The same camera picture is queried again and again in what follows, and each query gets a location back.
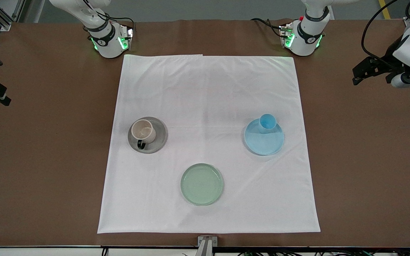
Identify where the light blue cup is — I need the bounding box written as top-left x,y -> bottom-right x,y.
259,114 -> 277,134

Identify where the white mug with black handle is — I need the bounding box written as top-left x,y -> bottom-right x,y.
131,119 -> 156,150

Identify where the light blue round plate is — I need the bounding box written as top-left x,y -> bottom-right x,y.
244,118 -> 285,156

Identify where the gray round plate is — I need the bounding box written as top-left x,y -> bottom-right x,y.
127,117 -> 168,154

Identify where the light green round plate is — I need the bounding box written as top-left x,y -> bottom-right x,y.
180,163 -> 224,206

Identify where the silver base connector panel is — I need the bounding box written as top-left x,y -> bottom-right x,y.
279,23 -> 295,48
118,24 -> 135,50

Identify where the white square cloth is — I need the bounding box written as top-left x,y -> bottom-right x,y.
97,54 -> 321,234

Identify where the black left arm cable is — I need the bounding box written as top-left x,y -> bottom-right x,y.
361,0 -> 410,62

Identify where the black base cable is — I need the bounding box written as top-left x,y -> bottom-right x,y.
251,18 -> 284,38
83,0 -> 136,40

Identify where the metal table edge bracket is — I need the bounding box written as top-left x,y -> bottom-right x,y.
195,236 -> 218,256

